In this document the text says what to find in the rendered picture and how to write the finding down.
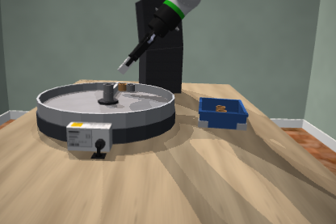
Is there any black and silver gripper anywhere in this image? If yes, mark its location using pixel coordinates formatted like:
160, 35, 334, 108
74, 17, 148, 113
118, 18, 169, 75

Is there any blue open crate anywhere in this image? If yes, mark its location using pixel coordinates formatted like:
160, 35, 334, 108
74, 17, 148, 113
198, 97, 249, 130

